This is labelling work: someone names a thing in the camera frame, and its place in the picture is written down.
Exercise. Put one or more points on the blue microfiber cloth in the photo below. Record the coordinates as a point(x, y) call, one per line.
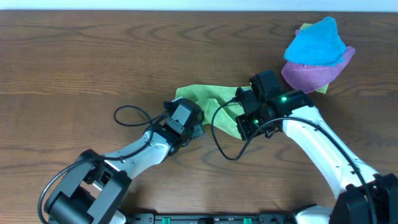
point(318, 44)

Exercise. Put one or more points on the purple microfiber cloth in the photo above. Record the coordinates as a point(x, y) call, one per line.
point(309, 78)

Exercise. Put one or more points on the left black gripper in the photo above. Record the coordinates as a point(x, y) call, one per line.
point(193, 133)

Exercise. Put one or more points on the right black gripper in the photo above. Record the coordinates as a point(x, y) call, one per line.
point(245, 130)

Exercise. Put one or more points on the yellow-green cloth at bottom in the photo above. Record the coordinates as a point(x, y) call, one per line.
point(324, 88)

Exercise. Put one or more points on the green microfiber cloth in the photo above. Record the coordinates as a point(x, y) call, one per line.
point(209, 98)

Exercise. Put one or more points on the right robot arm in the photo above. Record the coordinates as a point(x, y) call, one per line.
point(362, 194)

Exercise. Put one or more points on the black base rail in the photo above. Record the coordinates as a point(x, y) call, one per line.
point(262, 218)

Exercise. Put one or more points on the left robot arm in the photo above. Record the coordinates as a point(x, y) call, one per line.
point(92, 188)

